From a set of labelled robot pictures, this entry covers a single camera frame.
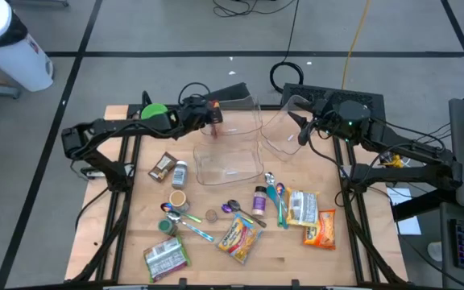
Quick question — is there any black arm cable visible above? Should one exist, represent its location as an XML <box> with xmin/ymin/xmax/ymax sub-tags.
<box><xmin>178</xmin><ymin>81</ymin><xmax>212</xmax><ymax>106</ymax></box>
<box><xmin>306</xmin><ymin>135</ymin><xmax>356</xmax><ymax>209</ymax></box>

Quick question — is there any purple spoon yellow-green handle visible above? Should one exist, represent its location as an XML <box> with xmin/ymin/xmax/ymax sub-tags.
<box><xmin>221</xmin><ymin>202</ymin><xmax>255</xmax><ymax>225</ymax></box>

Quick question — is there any tan lidded seasoning jar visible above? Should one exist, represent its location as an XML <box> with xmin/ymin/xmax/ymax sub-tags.
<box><xmin>168</xmin><ymin>188</ymin><xmax>191</xmax><ymax>213</ymax></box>

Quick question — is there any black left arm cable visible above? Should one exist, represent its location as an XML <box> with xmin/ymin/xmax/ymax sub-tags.
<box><xmin>178</xmin><ymin>81</ymin><xmax>212</xmax><ymax>106</ymax></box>

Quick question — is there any dark grey metal spoon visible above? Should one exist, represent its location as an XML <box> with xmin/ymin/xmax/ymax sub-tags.
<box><xmin>227</xmin><ymin>199</ymin><xmax>268</xmax><ymax>229</ymax></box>

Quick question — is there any white computer mouse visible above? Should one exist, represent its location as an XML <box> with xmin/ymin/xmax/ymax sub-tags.
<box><xmin>427</xmin><ymin>241</ymin><xmax>445</xmax><ymax>263</ymax></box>

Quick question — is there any white trash can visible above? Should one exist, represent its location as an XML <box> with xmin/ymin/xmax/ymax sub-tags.
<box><xmin>0</xmin><ymin>0</ymin><xmax>55</xmax><ymax>93</ymax></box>

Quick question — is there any pink spice jar black lid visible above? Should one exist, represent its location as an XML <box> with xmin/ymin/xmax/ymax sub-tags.
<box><xmin>251</xmin><ymin>185</ymin><xmax>268</xmax><ymax>217</ymax></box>

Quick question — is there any yellow ramen packet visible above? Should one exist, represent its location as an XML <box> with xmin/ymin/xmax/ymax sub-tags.
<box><xmin>286</xmin><ymin>188</ymin><xmax>321</xmax><ymax>227</ymax></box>

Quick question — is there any black coiled cable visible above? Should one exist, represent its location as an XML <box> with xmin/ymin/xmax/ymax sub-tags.
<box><xmin>269</xmin><ymin>0</ymin><xmax>305</xmax><ymax>94</ymax></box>

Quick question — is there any silver spoon iridescent handle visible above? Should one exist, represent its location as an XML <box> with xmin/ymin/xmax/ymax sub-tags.
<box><xmin>264</xmin><ymin>172</ymin><xmax>291</xmax><ymax>214</ymax></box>

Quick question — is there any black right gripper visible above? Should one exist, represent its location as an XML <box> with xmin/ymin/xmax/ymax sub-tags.
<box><xmin>287</xmin><ymin>99</ymin><xmax>340</xmax><ymax>140</ymax></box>

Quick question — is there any teal flat packet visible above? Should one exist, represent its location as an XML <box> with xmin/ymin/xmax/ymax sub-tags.
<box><xmin>166</xmin><ymin>210</ymin><xmax>215</xmax><ymax>242</ymax></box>

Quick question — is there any green plastic bowl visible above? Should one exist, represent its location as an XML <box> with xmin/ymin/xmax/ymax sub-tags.
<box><xmin>140</xmin><ymin>102</ymin><xmax>170</xmax><ymax>121</ymax></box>

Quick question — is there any green lidded spice jar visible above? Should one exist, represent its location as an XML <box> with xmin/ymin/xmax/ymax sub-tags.
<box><xmin>157</xmin><ymin>217</ymin><xmax>179</xmax><ymax>237</ymax></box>

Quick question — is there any green-edged food packet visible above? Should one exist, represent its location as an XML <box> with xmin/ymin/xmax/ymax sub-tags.
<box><xmin>143</xmin><ymin>235</ymin><xmax>192</xmax><ymax>283</ymax></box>

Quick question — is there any yellow plug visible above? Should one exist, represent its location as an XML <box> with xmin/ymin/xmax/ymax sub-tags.
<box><xmin>383</xmin><ymin>155</ymin><xmax>404</xmax><ymax>169</ymax></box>

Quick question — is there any yellow cable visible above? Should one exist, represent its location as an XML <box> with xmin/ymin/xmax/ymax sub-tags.
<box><xmin>340</xmin><ymin>0</ymin><xmax>373</xmax><ymax>90</ymax></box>

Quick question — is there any brown snack packet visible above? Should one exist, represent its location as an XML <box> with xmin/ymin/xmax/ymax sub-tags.
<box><xmin>147</xmin><ymin>151</ymin><xmax>179</xmax><ymax>183</ymax></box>

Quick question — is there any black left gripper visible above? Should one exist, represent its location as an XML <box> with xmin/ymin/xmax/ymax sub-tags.
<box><xmin>174</xmin><ymin>95</ymin><xmax>224</xmax><ymax>132</ymax></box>

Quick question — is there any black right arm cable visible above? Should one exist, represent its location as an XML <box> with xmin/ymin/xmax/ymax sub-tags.
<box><xmin>306</xmin><ymin>135</ymin><xmax>356</xmax><ymax>209</ymax></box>

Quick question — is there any orange ramen packet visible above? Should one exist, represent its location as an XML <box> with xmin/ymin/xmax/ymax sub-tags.
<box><xmin>302</xmin><ymin>208</ymin><xmax>337</xmax><ymax>251</ymax></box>

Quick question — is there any teal spoon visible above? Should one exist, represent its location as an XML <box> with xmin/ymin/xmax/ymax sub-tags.
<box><xmin>266</xmin><ymin>184</ymin><xmax>289</xmax><ymax>230</ymax></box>

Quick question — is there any blue-edged beef ramen packet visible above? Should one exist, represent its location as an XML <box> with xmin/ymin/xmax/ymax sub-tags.
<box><xmin>215</xmin><ymin>213</ymin><xmax>263</xmax><ymax>265</ymax></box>

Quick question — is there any clear plastic container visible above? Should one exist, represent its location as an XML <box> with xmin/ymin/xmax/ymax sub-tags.
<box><xmin>198</xmin><ymin>95</ymin><xmax>263</xmax><ymax>144</ymax></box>
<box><xmin>259</xmin><ymin>94</ymin><xmax>326</xmax><ymax>158</ymax></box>
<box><xmin>193</xmin><ymin>140</ymin><xmax>265</xmax><ymax>186</ymax></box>

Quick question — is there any white paper sheet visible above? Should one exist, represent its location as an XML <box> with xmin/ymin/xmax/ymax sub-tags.
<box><xmin>387</xmin><ymin>187</ymin><xmax>422</xmax><ymax>237</ymax></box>

